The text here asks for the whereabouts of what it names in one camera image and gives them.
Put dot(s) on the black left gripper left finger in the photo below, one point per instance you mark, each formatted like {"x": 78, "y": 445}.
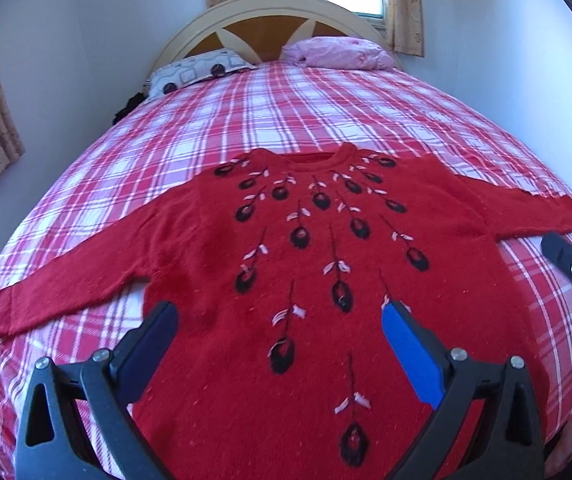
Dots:
{"x": 53, "y": 442}

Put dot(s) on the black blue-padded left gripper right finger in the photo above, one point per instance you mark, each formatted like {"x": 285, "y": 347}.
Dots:
{"x": 507, "y": 442}

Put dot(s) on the red knitted feather-pattern sweater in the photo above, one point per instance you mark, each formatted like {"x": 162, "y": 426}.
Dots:
{"x": 279, "y": 265}

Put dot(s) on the red white plaid bedspread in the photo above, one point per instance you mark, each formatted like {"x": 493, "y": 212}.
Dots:
{"x": 287, "y": 110}

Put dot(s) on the black object beside bed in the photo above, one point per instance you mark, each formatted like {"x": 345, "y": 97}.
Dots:
{"x": 130, "y": 106}

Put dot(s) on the pink pillow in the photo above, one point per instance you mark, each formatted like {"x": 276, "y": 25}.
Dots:
{"x": 339, "y": 53}

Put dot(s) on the white patterned pillow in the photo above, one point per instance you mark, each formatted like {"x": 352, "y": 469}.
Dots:
{"x": 194, "y": 69}

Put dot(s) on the cream wooden headboard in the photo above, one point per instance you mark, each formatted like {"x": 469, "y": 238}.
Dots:
{"x": 258, "y": 29}

